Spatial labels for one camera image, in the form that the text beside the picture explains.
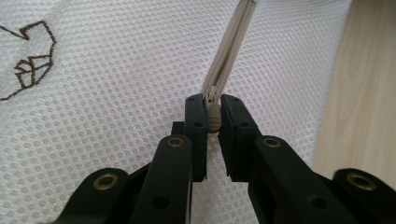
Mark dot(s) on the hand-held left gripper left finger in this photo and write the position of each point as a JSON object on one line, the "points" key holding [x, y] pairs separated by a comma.
{"points": [[196, 140]]}

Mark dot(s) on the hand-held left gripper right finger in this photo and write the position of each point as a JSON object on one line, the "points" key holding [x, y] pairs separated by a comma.
{"points": [[237, 140]]}

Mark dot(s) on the white mesh laundry bag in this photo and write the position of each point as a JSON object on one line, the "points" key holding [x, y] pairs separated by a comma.
{"points": [[124, 93]]}

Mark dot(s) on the beige ribbed cloth strip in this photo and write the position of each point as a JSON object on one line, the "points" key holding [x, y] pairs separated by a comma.
{"points": [[229, 49]]}

